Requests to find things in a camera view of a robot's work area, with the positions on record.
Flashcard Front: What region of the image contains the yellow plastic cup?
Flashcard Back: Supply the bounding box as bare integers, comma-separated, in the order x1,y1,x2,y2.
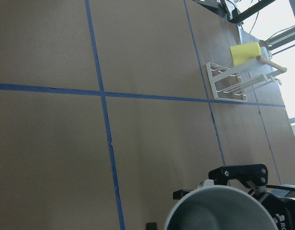
230,42,261,67

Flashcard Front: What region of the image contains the white wire cup rack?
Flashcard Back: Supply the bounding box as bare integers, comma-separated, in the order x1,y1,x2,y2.
205,55,287,103

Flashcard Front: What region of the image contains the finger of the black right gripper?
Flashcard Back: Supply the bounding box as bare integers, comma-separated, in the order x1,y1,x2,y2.
172,189,192,200

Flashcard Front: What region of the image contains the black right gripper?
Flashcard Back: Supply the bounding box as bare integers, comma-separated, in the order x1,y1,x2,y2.
208,164,295,230

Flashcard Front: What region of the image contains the grey plastic cup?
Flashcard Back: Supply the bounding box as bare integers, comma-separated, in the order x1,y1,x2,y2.
164,185,277,230

